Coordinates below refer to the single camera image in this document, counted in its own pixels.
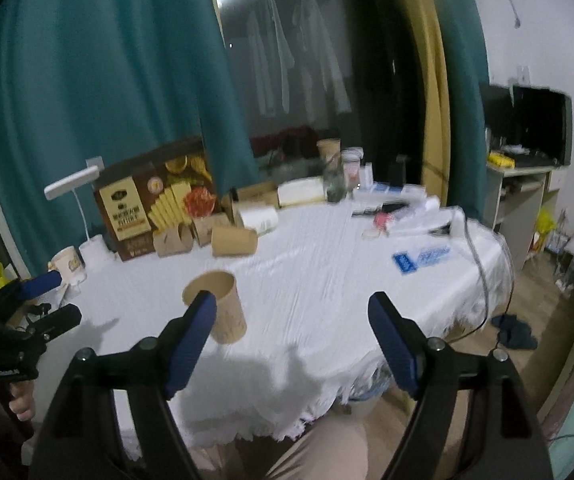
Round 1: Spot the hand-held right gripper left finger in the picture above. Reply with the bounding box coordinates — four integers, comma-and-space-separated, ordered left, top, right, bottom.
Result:
28, 291, 218, 480

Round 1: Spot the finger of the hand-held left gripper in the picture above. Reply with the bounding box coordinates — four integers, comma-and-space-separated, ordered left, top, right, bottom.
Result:
17, 270, 65, 302
26, 304, 82, 347

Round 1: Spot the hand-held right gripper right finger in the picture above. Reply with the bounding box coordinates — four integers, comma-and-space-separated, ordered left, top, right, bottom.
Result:
367, 291, 555, 480

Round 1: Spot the brown paper cup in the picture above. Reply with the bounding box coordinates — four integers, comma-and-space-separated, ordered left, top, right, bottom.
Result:
211, 225, 258, 258
182, 270, 248, 345
317, 137, 342, 167

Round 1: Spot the white printed paper cup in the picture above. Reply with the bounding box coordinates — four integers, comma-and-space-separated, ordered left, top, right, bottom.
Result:
49, 246, 88, 286

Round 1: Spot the person's left hand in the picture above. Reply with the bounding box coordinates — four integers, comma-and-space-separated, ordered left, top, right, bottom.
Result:
0, 379, 36, 423

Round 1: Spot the blue card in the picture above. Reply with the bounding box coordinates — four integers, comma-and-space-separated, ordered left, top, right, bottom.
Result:
392, 252, 418, 276

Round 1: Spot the white tablecloth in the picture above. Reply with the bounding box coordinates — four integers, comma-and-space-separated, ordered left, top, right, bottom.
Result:
32, 195, 515, 461

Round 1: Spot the blue and white packet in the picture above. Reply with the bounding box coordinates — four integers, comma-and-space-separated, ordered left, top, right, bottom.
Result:
414, 246, 454, 267

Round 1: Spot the white desk lamp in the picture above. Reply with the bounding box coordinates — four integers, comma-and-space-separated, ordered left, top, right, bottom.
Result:
44, 166, 118, 262

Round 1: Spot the brown printed food box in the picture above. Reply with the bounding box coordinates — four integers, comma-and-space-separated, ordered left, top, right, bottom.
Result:
93, 137, 218, 262

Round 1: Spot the dark cloth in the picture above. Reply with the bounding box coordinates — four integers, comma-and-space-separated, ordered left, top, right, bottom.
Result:
492, 314, 538, 351

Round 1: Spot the white paper roll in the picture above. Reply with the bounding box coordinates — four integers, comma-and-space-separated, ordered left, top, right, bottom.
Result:
239, 205, 278, 236

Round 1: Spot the person's beige trouser leg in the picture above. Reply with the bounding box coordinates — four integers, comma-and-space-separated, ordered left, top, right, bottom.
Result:
187, 404, 418, 480

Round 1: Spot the flat brown cardboard box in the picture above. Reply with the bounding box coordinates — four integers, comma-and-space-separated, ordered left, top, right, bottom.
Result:
233, 182, 280, 211

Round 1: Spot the glass jar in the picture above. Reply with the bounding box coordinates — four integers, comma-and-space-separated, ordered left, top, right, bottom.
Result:
323, 152, 350, 204

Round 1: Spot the white tissue box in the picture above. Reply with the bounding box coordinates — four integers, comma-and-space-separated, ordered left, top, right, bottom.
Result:
277, 177, 328, 207

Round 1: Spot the grey cabinet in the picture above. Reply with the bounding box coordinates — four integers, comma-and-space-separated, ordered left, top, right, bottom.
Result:
484, 162, 564, 272

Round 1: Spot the white plastic container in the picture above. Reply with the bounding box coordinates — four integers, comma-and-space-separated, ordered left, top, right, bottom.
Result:
341, 147, 366, 193

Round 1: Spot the teal curtain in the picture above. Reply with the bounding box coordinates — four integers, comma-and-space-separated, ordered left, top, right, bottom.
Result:
424, 0, 490, 222
0, 0, 261, 281

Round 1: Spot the black television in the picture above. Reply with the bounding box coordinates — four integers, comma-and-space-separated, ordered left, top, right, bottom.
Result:
479, 82, 574, 168

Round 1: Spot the yellow curtain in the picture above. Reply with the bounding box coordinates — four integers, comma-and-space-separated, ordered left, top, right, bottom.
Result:
389, 0, 451, 209

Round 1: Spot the hanging white garment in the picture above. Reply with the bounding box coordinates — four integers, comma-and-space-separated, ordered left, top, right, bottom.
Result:
246, 0, 294, 114
292, 0, 354, 117

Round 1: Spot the grey power cable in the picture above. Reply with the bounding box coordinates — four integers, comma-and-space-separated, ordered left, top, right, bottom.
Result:
459, 230, 514, 342

